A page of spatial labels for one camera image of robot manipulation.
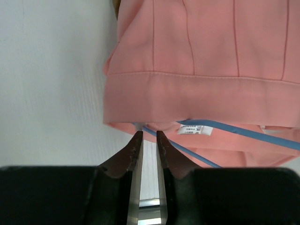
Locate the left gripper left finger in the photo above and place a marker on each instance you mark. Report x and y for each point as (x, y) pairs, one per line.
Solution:
(107, 194)

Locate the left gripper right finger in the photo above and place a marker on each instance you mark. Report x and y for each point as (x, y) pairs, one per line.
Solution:
(192, 195)

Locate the blue wire hanger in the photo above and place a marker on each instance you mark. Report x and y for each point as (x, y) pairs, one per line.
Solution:
(229, 149)

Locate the pink pleated skirt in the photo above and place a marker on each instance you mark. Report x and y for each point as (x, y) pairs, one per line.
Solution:
(231, 61)

